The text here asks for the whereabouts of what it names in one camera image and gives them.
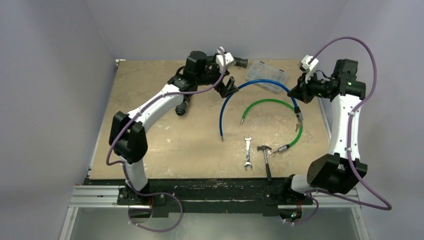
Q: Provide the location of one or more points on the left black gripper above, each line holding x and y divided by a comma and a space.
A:
222, 89

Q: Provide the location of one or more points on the small black hammer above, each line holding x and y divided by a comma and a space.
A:
265, 150

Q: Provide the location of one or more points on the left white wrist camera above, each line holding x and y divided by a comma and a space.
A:
224, 59

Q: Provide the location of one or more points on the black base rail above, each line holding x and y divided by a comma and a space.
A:
257, 195

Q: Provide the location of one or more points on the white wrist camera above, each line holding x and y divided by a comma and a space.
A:
308, 65
224, 59

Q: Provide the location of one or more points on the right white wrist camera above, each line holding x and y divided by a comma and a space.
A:
308, 65

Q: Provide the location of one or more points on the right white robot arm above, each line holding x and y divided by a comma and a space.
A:
338, 170

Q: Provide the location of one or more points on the silver open-end wrench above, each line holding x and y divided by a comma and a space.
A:
248, 163

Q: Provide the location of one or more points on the clear plastic organizer box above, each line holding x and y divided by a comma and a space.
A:
260, 70

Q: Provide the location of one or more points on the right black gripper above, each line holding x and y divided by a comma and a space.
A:
301, 91

